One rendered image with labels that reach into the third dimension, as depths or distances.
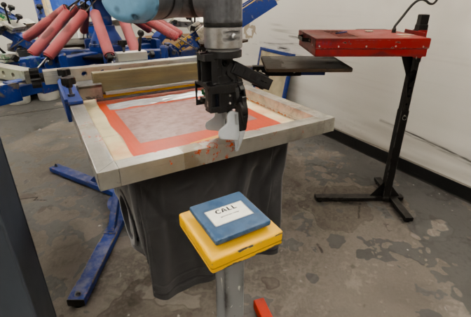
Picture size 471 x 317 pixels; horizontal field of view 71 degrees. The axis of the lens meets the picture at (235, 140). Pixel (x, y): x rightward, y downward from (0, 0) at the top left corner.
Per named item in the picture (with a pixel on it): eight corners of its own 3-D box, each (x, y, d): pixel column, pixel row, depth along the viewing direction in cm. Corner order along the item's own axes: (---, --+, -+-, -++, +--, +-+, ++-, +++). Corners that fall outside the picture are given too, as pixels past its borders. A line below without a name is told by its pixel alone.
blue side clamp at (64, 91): (87, 119, 100) (82, 97, 98) (69, 122, 98) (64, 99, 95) (76, 97, 124) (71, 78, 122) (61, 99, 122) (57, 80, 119)
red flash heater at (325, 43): (393, 46, 208) (397, 27, 203) (433, 59, 166) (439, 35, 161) (297, 47, 208) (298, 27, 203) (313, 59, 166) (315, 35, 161)
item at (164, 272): (283, 252, 108) (292, 132, 91) (148, 313, 88) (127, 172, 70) (277, 247, 111) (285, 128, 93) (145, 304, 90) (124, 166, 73)
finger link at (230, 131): (216, 155, 70) (212, 112, 67) (240, 149, 72) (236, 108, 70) (223, 158, 67) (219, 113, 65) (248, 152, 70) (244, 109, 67)
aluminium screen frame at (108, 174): (333, 130, 86) (335, 117, 85) (99, 191, 59) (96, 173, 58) (205, 77, 149) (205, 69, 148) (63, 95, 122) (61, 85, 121)
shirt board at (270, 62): (331, 69, 211) (333, 55, 207) (352, 84, 174) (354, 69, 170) (123, 69, 210) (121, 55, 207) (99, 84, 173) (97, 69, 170)
